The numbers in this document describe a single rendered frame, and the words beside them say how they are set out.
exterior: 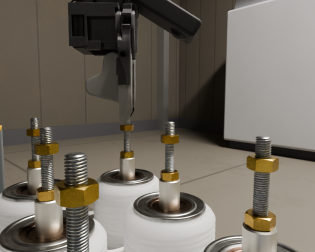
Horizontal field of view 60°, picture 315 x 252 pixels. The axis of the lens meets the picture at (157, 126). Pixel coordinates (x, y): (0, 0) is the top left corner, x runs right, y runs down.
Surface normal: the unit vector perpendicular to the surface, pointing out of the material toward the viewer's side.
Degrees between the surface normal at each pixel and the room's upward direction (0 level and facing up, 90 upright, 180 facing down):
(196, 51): 90
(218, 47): 90
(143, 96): 90
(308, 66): 90
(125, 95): 104
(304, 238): 0
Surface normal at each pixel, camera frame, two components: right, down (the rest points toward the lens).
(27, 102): 0.69, 0.07
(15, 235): 0.00, -0.99
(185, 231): 0.23, -0.45
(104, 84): 0.00, 0.01
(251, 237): -0.74, 0.07
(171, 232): -0.01, -0.45
